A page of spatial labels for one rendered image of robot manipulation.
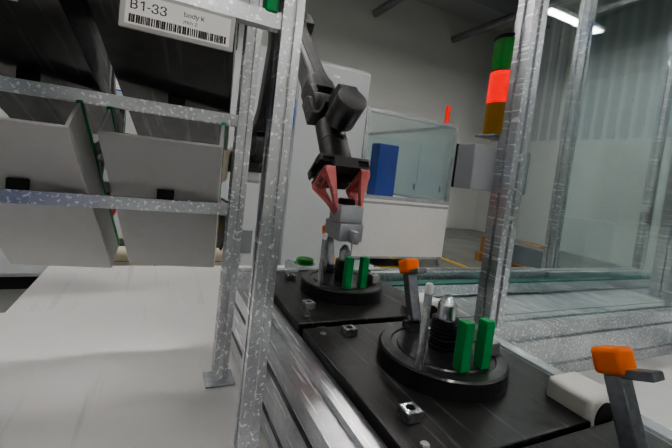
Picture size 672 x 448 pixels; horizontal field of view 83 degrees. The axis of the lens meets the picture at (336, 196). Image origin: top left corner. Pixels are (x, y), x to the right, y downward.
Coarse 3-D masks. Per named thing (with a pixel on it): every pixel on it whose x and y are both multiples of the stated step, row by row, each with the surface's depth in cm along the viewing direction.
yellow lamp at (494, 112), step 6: (492, 102) 60; (498, 102) 59; (504, 102) 59; (486, 108) 61; (492, 108) 60; (498, 108) 59; (504, 108) 59; (486, 114) 61; (492, 114) 60; (498, 114) 59; (486, 120) 61; (492, 120) 60; (498, 120) 59; (486, 126) 61; (492, 126) 60; (498, 126) 59; (486, 132) 61; (492, 132) 60; (498, 132) 59
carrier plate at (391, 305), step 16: (288, 272) 73; (304, 272) 75; (288, 288) 64; (384, 288) 70; (288, 304) 56; (320, 304) 58; (336, 304) 59; (368, 304) 60; (384, 304) 61; (400, 304) 62; (288, 320) 53; (304, 320) 51; (320, 320) 52; (336, 320) 52; (352, 320) 53; (368, 320) 54; (384, 320) 56; (400, 320) 57
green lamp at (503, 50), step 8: (496, 40) 60; (504, 40) 59; (512, 40) 58; (496, 48) 60; (504, 48) 59; (512, 48) 58; (496, 56) 60; (504, 56) 59; (496, 64) 60; (504, 64) 59
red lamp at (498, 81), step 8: (496, 72) 60; (504, 72) 59; (496, 80) 60; (504, 80) 59; (488, 88) 61; (496, 88) 60; (504, 88) 59; (488, 96) 61; (496, 96) 60; (504, 96) 59
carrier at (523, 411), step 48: (432, 288) 37; (336, 336) 47; (384, 336) 44; (432, 336) 42; (480, 336) 39; (384, 384) 38; (432, 384) 36; (480, 384) 36; (528, 384) 41; (576, 384) 38; (384, 432) 31; (432, 432) 31; (480, 432) 32; (528, 432) 33
